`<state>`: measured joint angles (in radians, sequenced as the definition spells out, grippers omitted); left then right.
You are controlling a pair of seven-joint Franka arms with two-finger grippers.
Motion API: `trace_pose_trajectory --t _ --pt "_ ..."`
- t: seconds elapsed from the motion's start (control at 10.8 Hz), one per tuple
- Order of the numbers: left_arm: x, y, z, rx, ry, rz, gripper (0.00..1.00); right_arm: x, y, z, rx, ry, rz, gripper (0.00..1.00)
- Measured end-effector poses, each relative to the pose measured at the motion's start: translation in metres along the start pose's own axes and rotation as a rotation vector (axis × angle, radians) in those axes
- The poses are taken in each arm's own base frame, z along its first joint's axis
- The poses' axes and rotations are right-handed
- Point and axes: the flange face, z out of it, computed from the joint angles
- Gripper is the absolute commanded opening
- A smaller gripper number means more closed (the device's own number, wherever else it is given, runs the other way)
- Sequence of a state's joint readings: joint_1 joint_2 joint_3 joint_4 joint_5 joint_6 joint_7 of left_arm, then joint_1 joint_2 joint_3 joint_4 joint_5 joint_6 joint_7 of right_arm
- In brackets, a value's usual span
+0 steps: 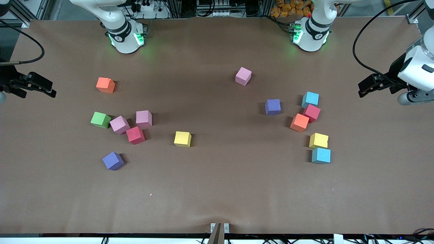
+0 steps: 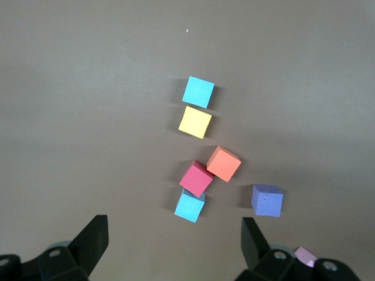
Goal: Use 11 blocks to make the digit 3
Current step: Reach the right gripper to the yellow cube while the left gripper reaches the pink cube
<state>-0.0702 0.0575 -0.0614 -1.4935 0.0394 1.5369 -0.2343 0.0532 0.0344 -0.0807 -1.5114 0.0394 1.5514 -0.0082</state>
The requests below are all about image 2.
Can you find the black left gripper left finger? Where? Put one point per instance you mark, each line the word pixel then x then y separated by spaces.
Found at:
pixel 93 240

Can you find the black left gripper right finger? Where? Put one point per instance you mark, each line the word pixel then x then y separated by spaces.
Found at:
pixel 252 243

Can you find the purple foam block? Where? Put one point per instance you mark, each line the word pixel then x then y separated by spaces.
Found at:
pixel 266 202

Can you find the pink foam block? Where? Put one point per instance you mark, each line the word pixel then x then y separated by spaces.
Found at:
pixel 304 255

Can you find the orange foam block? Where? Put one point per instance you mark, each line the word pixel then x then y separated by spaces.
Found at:
pixel 223 164

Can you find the blue foam block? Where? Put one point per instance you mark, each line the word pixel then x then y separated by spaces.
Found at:
pixel 189 208
pixel 198 92

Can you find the red foam block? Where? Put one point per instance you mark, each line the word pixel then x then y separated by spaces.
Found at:
pixel 195 179

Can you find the table cover sheet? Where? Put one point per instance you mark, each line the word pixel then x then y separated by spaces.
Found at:
pixel 88 117

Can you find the yellow foam block chipped corner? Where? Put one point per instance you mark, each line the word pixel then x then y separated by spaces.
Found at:
pixel 194 121

